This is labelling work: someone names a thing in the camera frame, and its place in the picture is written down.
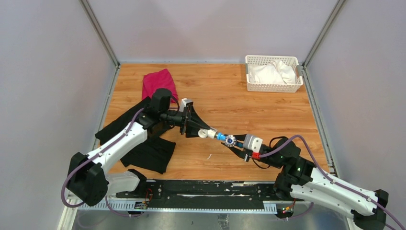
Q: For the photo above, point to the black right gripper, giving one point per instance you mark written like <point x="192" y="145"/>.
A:
<point x="242" y="154"/>

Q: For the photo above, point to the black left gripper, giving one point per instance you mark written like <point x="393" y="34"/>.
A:
<point x="191" y="123"/>

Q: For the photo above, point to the blue water faucet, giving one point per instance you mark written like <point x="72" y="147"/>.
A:
<point x="229" y="140"/>

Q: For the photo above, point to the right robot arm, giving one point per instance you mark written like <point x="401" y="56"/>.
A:
<point x="304" y="179"/>

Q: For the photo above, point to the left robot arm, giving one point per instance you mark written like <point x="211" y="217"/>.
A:
<point x="88" y="174"/>

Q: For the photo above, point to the black cloth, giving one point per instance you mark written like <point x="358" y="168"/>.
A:
<point x="153" y="154"/>

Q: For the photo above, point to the magenta cloth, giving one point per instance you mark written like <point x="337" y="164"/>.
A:
<point x="157" y="80"/>

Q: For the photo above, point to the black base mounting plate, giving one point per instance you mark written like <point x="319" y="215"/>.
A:
<point x="207" y="195"/>

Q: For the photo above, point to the white plastic basket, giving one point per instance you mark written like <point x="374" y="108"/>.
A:
<point x="263" y="60"/>

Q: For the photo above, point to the white cloth in basket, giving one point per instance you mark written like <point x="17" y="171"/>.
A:
<point x="275" y="72"/>

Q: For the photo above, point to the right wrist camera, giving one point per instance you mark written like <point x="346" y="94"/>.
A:
<point x="252" y="143"/>

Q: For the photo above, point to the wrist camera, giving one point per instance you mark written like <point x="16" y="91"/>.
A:
<point x="252" y="143"/>
<point x="184" y="104"/>

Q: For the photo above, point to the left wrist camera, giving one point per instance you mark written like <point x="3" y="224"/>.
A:
<point x="184" y="104"/>

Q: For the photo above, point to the aluminium frame rail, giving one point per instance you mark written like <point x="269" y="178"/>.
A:
<point x="125" y="204"/>

